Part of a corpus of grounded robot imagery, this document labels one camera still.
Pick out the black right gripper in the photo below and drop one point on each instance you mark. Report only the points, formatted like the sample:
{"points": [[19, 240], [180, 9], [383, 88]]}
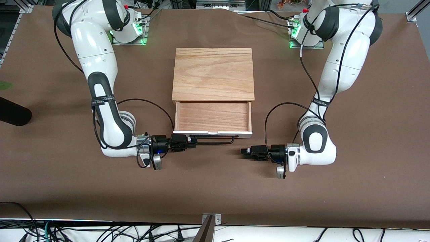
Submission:
{"points": [[161, 143]]}

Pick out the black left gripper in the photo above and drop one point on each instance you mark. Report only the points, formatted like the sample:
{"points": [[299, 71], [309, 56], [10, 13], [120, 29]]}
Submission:
{"points": [[276, 152]]}

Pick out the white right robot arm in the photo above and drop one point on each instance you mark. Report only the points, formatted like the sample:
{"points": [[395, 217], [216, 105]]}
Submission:
{"points": [[100, 60]]}

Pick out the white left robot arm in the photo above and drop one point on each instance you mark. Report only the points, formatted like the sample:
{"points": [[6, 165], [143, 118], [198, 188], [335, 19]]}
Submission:
{"points": [[346, 60]]}

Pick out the light wooden drawer cabinet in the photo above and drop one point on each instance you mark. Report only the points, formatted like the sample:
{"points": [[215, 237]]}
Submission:
{"points": [[213, 74]]}

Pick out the grey aluminium beam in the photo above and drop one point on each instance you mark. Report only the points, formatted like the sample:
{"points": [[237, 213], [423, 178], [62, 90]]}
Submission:
{"points": [[218, 5]]}

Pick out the black foam cylinder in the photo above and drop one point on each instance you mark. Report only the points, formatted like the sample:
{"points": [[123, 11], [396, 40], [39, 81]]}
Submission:
{"points": [[13, 112]]}

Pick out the aluminium corner profile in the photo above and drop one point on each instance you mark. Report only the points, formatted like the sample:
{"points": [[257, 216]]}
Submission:
{"points": [[416, 10]]}

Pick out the small metal bracket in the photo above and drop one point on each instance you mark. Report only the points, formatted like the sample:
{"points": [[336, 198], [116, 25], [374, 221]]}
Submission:
{"points": [[218, 218]]}

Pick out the grey camera mount pole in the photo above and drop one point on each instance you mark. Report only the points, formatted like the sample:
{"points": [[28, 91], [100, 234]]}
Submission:
{"points": [[205, 232]]}

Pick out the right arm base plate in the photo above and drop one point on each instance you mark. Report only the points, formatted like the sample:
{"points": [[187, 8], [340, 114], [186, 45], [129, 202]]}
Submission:
{"points": [[144, 32]]}

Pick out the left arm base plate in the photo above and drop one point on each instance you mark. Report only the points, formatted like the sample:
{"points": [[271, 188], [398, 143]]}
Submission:
{"points": [[319, 46]]}

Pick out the aluminium table edge rail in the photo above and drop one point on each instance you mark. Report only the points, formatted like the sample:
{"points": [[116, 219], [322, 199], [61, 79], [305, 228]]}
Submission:
{"points": [[15, 32]]}

